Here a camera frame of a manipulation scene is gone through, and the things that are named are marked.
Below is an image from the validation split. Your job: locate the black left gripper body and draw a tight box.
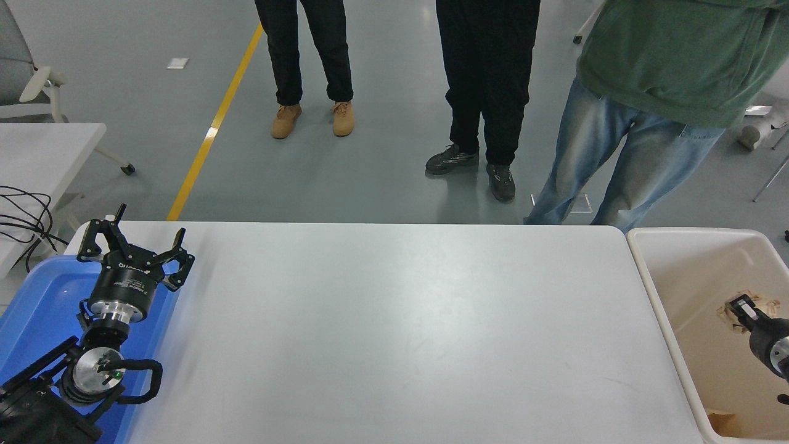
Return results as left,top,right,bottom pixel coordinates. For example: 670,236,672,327
85,254,165,315

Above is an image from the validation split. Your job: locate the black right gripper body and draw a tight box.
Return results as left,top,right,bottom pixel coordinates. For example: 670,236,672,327
748,317,789,372

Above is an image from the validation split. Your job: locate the tan paper ball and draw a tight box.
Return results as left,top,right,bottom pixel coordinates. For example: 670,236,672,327
716,289,781,334

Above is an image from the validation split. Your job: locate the large pale plastic bin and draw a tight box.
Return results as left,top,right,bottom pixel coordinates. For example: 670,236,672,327
626,227,789,444

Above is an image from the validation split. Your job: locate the blue plastic tray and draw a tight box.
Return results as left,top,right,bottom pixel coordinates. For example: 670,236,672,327
0,255,182,444

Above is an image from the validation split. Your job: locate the white side table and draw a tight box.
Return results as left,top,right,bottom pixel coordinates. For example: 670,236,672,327
0,122,107,281

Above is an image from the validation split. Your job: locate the grey metal chair leg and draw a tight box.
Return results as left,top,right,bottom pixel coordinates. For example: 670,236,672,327
752,154,789,202

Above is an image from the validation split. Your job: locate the white chair base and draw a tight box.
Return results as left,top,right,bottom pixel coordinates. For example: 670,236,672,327
737,105,789,152

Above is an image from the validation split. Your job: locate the silver floor plate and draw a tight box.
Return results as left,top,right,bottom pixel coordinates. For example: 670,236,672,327
531,194,594,214

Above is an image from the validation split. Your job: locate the grey office chair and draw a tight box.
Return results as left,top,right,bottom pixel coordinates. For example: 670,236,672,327
0,0,135,176

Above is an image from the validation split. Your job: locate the person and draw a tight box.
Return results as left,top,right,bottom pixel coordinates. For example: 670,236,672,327
254,0,356,139
524,0,789,234
425,0,541,203

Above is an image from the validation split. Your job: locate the white chair leg with castor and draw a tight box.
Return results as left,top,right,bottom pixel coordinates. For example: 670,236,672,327
573,3,605,44

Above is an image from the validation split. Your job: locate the black cable bundle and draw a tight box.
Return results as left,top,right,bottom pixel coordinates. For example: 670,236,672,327
0,185,70,275

